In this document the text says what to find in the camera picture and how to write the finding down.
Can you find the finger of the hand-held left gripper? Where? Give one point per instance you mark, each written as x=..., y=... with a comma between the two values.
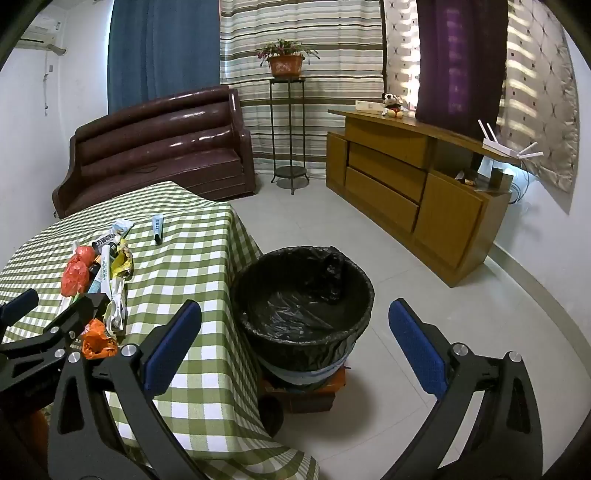
x=81, y=316
x=18, y=307

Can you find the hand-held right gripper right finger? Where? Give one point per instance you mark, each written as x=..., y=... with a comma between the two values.
x=418, y=346

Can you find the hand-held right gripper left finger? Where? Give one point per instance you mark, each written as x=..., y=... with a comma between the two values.
x=171, y=350

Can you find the orange wrapper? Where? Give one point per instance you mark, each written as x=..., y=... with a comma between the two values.
x=97, y=345

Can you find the red plastic bag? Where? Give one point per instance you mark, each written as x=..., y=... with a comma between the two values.
x=76, y=274

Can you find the white tube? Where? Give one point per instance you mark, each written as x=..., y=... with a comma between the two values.
x=105, y=272

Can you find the yellow wrapper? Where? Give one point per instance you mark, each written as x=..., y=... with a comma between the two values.
x=122, y=264

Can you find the white printed wrapper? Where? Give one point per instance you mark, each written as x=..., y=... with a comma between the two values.
x=121, y=227

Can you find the black lined trash bin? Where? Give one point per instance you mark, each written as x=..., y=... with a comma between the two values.
x=304, y=314

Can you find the light blue tube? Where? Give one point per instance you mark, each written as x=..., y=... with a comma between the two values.
x=157, y=225

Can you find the green checkered tablecloth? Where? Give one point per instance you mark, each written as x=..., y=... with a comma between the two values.
x=194, y=258

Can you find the orange box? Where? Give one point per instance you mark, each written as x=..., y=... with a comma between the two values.
x=323, y=390

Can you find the wooden cabinet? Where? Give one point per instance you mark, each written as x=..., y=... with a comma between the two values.
x=397, y=184

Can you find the small dark box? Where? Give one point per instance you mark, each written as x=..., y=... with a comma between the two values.
x=501, y=179

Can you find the brown leather sofa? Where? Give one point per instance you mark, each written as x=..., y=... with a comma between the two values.
x=157, y=143

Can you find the white router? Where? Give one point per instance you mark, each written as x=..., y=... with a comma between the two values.
x=496, y=150

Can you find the black metal plant stand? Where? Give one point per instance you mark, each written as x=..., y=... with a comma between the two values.
x=291, y=173

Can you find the mouse plush toy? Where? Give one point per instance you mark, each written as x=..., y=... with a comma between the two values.
x=392, y=105

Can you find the white flat box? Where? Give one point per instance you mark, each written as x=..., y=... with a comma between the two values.
x=369, y=107

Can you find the blue curtain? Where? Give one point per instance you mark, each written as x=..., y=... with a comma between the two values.
x=161, y=50

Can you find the white air conditioner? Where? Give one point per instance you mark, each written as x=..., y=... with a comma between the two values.
x=44, y=30

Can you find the beige patterned curtain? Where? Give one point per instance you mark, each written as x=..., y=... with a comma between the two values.
x=535, y=92

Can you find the purple curtain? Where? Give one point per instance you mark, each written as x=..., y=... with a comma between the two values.
x=457, y=60

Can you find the potted plant orange pot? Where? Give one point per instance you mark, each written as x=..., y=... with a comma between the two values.
x=286, y=64

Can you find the striped curtain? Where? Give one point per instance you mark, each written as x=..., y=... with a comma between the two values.
x=323, y=50

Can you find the wall pipe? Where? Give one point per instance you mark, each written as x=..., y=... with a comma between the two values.
x=46, y=78

